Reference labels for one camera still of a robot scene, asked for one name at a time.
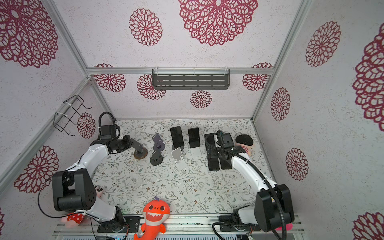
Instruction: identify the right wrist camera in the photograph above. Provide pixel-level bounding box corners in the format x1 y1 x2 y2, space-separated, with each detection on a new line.
217 131 235 149

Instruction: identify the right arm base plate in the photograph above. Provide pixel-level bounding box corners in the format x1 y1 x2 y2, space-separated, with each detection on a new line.
219 214 261 232

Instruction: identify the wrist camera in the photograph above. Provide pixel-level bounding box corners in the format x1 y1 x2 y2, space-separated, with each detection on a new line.
98 125 121 141
217 131 235 149

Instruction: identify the black front left stand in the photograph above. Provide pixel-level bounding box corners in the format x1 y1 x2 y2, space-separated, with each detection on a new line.
150 151 163 166

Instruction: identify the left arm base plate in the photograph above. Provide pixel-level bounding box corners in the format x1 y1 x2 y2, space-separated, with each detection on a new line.
97 216 142 233

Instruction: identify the black wire wall rack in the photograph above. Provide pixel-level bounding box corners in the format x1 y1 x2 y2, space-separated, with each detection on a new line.
52 95 92 137

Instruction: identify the red mushroom plush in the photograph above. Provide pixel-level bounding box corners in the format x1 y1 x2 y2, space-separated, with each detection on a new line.
59 185 104 228

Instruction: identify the black haired doll plush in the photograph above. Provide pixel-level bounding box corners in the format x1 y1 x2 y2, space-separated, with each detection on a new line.
235 134 255 157

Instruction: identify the aluminium front rail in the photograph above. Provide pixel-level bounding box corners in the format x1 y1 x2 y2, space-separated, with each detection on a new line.
52 212 305 236

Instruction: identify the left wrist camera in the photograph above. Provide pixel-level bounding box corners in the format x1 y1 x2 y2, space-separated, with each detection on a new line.
98 125 121 141

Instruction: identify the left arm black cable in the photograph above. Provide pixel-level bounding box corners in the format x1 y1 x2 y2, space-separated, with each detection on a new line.
98 111 116 133

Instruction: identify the red shark plush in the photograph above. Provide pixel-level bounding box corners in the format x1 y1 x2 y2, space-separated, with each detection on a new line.
134 197 171 240

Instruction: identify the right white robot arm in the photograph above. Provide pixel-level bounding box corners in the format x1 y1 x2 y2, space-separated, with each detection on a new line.
209 147 295 240

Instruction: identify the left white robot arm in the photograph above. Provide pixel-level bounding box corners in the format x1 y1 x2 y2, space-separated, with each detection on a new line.
52 135 148 231

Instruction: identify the black phone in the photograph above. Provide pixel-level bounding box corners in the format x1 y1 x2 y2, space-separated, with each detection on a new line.
220 156 233 170
188 128 200 149
170 126 184 150

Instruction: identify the dark grey wall shelf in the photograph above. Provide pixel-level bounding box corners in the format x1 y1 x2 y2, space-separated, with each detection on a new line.
152 69 230 90

